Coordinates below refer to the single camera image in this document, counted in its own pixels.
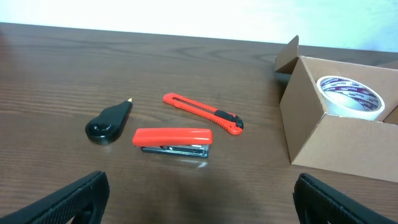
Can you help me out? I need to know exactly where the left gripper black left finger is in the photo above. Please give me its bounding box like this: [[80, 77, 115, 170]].
[[1, 170, 110, 224]]

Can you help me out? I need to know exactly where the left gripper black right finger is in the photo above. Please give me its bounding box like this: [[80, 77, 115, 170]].
[[293, 173, 397, 224]]

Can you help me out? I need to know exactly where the black correction tape dispenser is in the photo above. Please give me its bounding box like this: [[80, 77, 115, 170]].
[[85, 98, 133, 145]]

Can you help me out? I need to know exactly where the white tape roll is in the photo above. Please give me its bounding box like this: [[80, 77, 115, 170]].
[[317, 76, 385, 121]]

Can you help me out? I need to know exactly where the brown cardboard box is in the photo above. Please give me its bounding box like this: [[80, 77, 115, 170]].
[[275, 37, 397, 182]]

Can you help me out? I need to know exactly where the red utility knife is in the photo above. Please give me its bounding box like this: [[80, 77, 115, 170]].
[[163, 93, 244, 135]]

